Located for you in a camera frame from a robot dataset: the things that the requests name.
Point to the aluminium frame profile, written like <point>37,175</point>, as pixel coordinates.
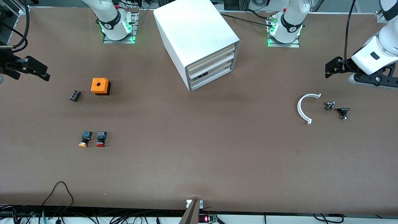
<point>23,11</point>
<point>380,15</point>

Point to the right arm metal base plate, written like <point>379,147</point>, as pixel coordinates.
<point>118,41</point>

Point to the small device with red light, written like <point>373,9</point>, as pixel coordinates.
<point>205,218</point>

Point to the small black contact block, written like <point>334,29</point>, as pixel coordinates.
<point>75,95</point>

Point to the small black bracket part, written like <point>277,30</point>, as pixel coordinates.
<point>343,112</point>

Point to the camera mount post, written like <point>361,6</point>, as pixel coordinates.
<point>191,214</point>

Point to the orange box with hole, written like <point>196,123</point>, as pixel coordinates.
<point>99,85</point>

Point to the red push button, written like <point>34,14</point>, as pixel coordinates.
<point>101,138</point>

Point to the yellow push button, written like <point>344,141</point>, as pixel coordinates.
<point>85,138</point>

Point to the white curved plastic arc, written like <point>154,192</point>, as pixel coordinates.
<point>299,109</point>

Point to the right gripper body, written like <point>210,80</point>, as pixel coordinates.
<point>9,63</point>

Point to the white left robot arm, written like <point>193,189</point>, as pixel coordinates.
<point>292,25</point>

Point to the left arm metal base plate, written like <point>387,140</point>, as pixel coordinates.
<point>279,44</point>

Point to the small grey metal part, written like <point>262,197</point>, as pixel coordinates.
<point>330,105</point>

